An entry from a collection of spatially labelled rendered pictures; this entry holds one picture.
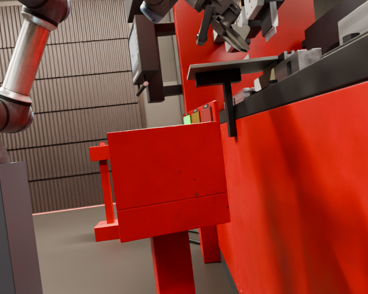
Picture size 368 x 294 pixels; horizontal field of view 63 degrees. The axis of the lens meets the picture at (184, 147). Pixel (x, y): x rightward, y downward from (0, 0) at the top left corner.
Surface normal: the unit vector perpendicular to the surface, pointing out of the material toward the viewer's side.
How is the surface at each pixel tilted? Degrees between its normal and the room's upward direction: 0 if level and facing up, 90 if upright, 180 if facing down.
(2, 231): 90
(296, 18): 90
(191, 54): 90
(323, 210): 90
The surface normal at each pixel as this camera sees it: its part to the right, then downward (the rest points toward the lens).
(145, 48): 0.28, 0.00
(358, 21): -0.99, 0.11
